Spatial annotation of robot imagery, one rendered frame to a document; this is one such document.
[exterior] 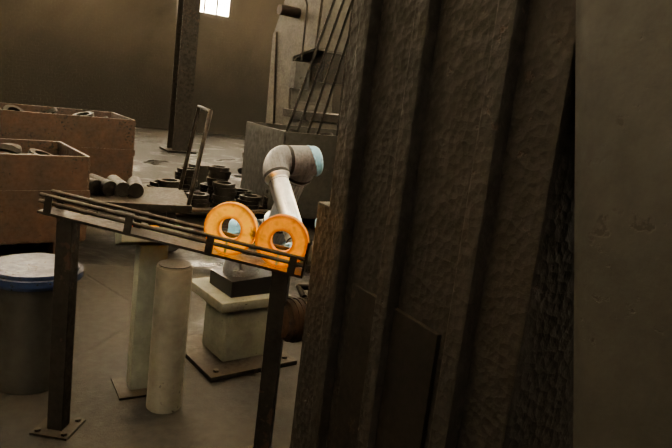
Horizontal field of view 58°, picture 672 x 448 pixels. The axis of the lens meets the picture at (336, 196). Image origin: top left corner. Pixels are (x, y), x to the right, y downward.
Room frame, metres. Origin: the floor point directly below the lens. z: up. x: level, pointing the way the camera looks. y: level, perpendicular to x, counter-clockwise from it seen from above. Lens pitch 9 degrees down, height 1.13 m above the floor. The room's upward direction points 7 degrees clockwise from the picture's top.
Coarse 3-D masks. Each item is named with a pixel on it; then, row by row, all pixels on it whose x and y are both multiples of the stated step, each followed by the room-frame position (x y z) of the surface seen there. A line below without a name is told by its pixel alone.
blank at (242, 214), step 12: (228, 204) 1.72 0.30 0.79; (240, 204) 1.73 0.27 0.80; (216, 216) 1.72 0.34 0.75; (228, 216) 1.72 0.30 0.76; (240, 216) 1.72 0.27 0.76; (252, 216) 1.72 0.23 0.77; (204, 228) 1.72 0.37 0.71; (216, 228) 1.72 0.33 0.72; (252, 228) 1.71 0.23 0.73; (216, 240) 1.72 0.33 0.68; (240, 240) 1.72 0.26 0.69; (252, 240) 1.71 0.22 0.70; (228, 252) 1.72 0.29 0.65; (240, 252) 1.72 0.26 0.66
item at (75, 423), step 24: (72, 240) 1.75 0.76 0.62; (72, 264) 1.76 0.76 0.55; (72, 288) 1.76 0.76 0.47; (288, 288) 1.73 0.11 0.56; (72, 312) 1.77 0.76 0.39; (72, 336) 1.78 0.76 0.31; (72, 360) 1.79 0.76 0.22; (264, 360) 1.70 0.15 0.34; (264, 384) 1.70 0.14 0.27; (48, 408) 1.75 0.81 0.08; (264, 408) 1.70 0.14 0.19; (48, 432) 1.73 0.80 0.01; (72, 432) 1.74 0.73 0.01; (264, 432) 1.70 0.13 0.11
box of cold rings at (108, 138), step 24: (0, 120) 4.61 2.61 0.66; (24, 120) 4.69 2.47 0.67; (48, 120) 4.78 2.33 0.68; (72, 120) 4.88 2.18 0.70; (96, 120) 4.98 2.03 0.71; (120, 120) 5.09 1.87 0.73; (72, 144) 4.89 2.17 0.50; (96, 144) 4.99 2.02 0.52; (120, 144) 5.10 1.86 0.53; (96, 168) 5.00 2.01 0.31; (120, 168) 5.11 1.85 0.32
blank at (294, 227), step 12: (276, 216) 1.71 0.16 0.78; (288, 216) 1.71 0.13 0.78; (264, 228) 1.71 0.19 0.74; (276, 228) 1.71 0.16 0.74; (288, 228) 1.71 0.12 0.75; (300, 228) 1.70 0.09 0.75; (264, 240) 1.71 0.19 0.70; (300, 240) 1.70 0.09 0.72; (264, 252) 1.71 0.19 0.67; (288, 252) 1.71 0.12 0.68; (300, 252) 1.70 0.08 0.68; (276, 264) 1.71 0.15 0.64
